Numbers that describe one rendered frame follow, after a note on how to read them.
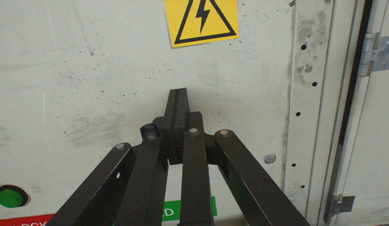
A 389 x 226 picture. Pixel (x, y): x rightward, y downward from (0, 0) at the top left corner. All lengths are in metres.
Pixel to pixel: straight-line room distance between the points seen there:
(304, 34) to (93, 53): 0.28
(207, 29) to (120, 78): 0.09
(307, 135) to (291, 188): 0.13
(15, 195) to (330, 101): 0.45
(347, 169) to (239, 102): 0.32
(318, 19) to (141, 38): 0.25
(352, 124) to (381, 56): 0.11
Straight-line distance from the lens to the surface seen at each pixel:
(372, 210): 0.61
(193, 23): 0.19
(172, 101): 0.18
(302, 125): 0.42
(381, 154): 0.51
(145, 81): 0.20
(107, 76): 0.21
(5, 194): 0.34
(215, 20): 0.19
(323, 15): 0.37
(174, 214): 0.31
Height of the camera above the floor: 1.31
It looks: 27 degrees down
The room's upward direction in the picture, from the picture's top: 9 degrees counter-clockwise
